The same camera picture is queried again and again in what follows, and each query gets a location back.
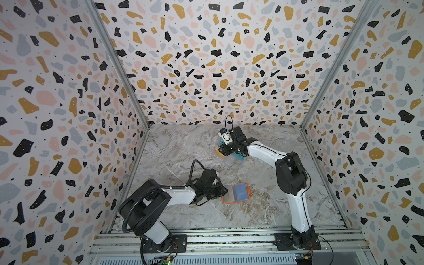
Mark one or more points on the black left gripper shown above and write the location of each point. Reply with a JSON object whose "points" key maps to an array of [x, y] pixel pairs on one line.
{"points": [[222, 190]]}

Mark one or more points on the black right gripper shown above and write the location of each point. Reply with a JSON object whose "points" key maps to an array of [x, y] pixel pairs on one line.
{"points": [[230, 146]]}

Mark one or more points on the gold VIP card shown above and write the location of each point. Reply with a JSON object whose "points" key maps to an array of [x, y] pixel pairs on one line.
{"points": [[218, 153]]}

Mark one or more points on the orange card wallet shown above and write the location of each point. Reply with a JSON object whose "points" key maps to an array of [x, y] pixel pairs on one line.
{"points": [[237, 193]]}

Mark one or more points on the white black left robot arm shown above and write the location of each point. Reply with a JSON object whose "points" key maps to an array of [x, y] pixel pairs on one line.
{"points": [[141, 211]]}

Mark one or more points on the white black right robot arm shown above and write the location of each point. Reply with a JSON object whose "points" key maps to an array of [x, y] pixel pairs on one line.
{"points": [[291, 178]]}

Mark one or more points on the teal VIP card right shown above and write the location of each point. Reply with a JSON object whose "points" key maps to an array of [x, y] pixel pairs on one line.
{"points": [[239, 156]]}

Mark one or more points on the clear acrylic card display stand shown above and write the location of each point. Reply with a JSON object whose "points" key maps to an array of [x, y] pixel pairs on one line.
{"points": [[229, 162]]}

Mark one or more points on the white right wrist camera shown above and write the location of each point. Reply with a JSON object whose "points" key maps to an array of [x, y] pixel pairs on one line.
{"points": [[225, 136]]}

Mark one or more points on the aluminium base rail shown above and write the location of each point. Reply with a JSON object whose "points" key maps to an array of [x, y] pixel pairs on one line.
{"points": [[335, 245]]}

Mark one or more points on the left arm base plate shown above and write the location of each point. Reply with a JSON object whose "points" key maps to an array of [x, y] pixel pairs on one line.
{"points": [[172, 244]]}

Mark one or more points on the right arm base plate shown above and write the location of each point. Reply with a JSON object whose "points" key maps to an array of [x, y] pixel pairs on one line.
{"points": [[296, 241]]}

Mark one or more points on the aluminium right corner post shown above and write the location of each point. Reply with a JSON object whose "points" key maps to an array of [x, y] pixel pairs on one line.
{"points": [[361, 20]]}

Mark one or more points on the aluminium corner post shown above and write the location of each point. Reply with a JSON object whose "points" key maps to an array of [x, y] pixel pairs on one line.
{"points": [[104, 36], [361, 20]]}

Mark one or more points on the aluminium left corner post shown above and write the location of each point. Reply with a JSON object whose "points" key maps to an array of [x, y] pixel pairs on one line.
{"points": [[104, 36]]}

